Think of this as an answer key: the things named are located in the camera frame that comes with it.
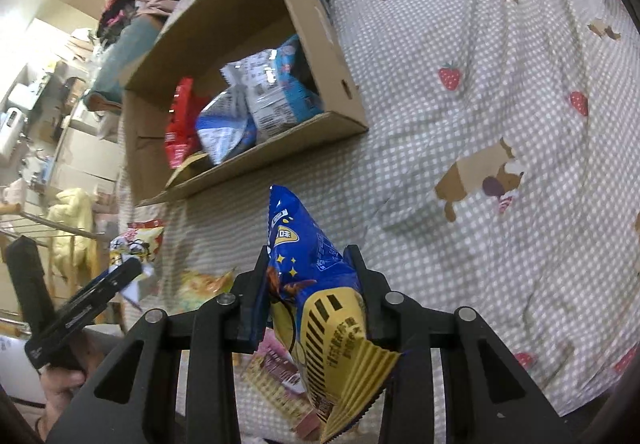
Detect white base cabinet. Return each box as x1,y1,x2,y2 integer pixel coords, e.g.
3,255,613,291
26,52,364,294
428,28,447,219
50,121,122,197

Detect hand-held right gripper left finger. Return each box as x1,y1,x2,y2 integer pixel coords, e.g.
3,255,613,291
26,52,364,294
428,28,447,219
47,247,273,444

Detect white grey snack packet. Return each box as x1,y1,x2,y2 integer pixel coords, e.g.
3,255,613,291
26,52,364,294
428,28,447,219
221,52,279,99

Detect beige striped snack packet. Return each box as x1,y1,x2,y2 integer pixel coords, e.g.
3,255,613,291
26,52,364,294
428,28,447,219
241,371,322,441

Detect white light blue snack bag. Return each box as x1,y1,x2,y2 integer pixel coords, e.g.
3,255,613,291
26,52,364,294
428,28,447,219
250,35,325,141

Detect metal drying rack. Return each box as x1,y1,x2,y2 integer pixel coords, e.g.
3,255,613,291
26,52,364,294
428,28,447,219
0,203,107,242

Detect brown cardboard box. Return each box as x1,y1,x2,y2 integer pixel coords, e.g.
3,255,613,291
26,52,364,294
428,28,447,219
119,0,370,207

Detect pale yellow garment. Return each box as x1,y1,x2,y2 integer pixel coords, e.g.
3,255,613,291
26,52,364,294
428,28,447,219
46,187,99,277

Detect yellow cartoon snack packet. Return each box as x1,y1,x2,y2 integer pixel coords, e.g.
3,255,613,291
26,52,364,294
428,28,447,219
109,221,167,311

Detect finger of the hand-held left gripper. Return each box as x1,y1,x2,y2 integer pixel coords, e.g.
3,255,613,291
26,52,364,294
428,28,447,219
70,257,143,312
5,237,56,330

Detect red snack bag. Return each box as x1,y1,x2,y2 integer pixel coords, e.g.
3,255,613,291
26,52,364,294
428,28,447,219
164,77,199,170

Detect pink white snack packet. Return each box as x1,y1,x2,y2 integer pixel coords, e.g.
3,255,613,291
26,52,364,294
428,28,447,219
252,340,302,379

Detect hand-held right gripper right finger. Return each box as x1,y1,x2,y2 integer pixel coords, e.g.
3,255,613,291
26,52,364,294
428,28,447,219
342,244,576,444

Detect teal padded bed rail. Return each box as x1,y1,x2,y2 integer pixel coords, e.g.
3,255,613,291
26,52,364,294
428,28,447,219
82,14,167,114

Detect white water heater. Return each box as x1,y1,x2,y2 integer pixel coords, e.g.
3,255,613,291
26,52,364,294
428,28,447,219
0,107,27,161

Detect person's left hand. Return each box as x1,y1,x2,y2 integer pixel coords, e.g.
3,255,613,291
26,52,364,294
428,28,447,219
37,329,103,430

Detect blue yellow snack bag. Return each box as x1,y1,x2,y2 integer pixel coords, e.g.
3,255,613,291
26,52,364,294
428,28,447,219
265,184,403,444

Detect pile of clothes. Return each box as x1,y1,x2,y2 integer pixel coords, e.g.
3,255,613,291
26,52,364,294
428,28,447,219
97,0,147,46

